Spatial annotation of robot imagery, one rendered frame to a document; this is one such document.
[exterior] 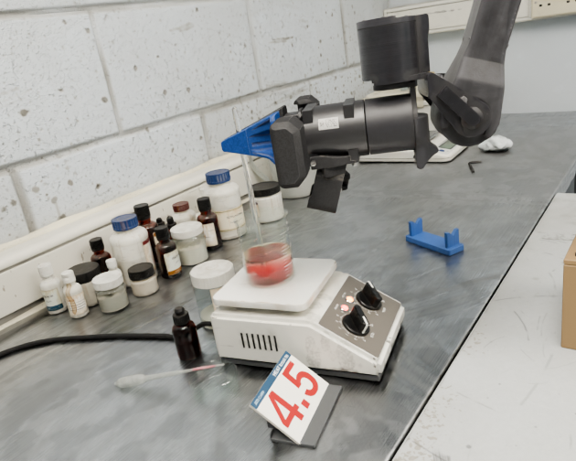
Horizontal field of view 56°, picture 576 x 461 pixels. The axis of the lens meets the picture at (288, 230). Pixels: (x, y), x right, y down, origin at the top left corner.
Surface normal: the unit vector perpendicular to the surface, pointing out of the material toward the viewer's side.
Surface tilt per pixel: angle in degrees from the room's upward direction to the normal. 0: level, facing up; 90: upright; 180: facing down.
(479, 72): 59
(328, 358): 90
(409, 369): 0
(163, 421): 0
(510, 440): 0
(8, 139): 90
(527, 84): 90
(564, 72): 90
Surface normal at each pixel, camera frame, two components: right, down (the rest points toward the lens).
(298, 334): -0.38, 0.37
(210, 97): 0.81, 0.08
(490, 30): -0.09, 0.31
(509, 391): -0.15, -0.93
